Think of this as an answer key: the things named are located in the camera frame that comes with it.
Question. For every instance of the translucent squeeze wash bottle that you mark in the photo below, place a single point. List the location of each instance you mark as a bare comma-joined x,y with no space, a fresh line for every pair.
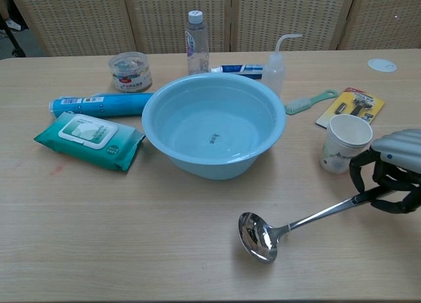
274,71

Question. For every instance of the blue white toothpaste tube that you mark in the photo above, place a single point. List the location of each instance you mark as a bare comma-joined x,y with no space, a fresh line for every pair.
241,69

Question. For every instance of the stainless steel ladle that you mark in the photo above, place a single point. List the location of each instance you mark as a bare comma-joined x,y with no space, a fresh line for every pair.
309,219

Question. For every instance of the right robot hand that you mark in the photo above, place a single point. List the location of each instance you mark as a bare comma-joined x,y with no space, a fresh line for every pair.
399,152

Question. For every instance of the woven folding screen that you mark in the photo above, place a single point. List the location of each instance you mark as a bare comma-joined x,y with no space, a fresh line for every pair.
250,17

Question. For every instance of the light blue plastic basin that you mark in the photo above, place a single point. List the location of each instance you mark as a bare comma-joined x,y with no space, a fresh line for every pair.
213,125

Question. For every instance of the yellow razor blister pack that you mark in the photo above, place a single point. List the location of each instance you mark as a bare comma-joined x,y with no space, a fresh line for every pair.
356,106

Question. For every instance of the white paper cup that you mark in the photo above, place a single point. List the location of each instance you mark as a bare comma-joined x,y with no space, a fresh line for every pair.
342,145

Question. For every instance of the green scrub brush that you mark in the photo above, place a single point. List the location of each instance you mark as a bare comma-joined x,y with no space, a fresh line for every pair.
306,103

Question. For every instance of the green wet wipes pack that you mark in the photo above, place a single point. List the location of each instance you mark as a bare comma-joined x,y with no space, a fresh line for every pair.
89,140

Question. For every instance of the clear round clip jar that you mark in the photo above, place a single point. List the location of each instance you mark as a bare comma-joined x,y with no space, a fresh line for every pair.
130,73

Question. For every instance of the blue cylindrical roll package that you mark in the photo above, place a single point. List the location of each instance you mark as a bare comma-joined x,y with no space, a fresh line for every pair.
105,104

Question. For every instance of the black tripod leg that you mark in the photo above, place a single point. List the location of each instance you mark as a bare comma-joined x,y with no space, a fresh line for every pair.
11,37

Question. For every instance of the clear plastic water bottle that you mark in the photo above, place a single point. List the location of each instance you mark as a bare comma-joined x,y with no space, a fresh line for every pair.
197,43

